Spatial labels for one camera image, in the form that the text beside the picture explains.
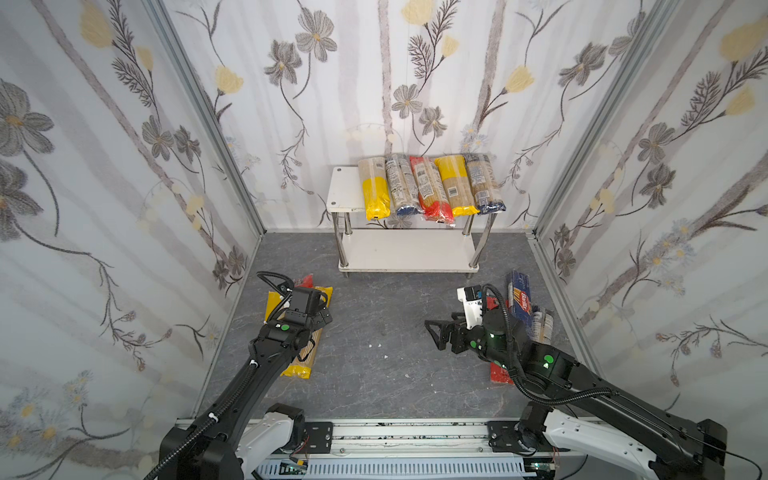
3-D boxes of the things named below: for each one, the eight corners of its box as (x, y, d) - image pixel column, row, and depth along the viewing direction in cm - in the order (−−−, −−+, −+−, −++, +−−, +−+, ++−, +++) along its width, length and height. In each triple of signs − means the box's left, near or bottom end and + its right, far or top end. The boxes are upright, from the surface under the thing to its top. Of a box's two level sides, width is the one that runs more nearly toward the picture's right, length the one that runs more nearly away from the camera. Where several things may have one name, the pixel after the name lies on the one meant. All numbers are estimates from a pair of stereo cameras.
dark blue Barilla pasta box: (505, 319, 98) (511, 311, 94) (505, 276, 109) (510, 268, 105) (525, 324, 97) (532, 316, 93) (523, 280, 108) (529, 271, 104)
